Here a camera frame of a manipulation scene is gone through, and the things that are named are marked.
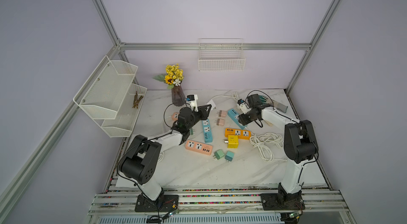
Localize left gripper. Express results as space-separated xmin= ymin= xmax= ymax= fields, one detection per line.
xmin=187 ymin=104 xmax=212 ymax=131

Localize pink power strip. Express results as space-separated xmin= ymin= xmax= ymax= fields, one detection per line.
xmin=185 ymin=140 xmax=213 ymax=156
xmin=171 ymin=112 xmax=179 ymax=121

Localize orange power strip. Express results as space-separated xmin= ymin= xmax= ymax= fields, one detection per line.
xmin=225 ymin=128 xmax=252 ymax=140

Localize pink power strip front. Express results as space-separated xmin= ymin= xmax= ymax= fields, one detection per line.
xmin=185 ymin=140 xmax=213 ymax=156

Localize pink usb charger plug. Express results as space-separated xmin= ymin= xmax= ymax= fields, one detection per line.
xmin=217 ymin=110 xmax=227 ymax=118

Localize yellow charger plug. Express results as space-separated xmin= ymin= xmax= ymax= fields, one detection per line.
xmin=224 ymin=135 xmax=239 ymax=149

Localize green charger plug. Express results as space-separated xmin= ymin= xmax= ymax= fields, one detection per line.
xmin=214 ymin=149 xmax=225 ymax=160

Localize teal charger plug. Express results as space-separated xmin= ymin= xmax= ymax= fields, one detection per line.
xmin=225 ymin=151 xmax=234 ymax=162

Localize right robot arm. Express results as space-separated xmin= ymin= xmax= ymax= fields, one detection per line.
xmin=237 ymin=94 xmax=319 ymax=194

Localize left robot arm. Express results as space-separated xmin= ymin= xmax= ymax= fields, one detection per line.
xmin=117 ymin=104 xmax=212 ymax=201

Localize purple ribbed glass vase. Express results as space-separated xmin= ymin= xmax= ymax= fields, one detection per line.
xmin=171 ymin=86 xmax=185 ymax=107

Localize yellow artificial flowers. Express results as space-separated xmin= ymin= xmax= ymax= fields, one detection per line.
xmin=153 ymin=64 xmax=184 ymax=89

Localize wooden clothespins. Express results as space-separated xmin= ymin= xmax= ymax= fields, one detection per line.
xmin=132 ymin=92 xmax=144 ymax=109

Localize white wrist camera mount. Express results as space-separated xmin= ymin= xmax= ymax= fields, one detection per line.
xmin=186 ymin=94 xmax=198 ymax=112

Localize white cable far right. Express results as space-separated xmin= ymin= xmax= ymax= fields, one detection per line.
xmin=206 ymin=92 xmax=241 ymax=105

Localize white coiled cable right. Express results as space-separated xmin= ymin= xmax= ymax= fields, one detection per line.
xmin=249 ymin=132 xmax=287 ymax=163

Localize white wire wall basket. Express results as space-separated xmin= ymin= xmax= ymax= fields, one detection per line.
xmin=198 ymin=38 xmax=246 ymax=72

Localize white mesh wall shelf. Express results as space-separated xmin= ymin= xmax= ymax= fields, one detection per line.
xmin=73 ymin=56 xmax=147 ymax=138

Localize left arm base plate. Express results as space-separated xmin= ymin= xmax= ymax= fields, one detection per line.
xmin=135 ymin=194 xmax=179 ymax=213

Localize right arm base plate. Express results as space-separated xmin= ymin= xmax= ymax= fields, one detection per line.
xmin=260 ymin=192 xmax=305 ymax=210

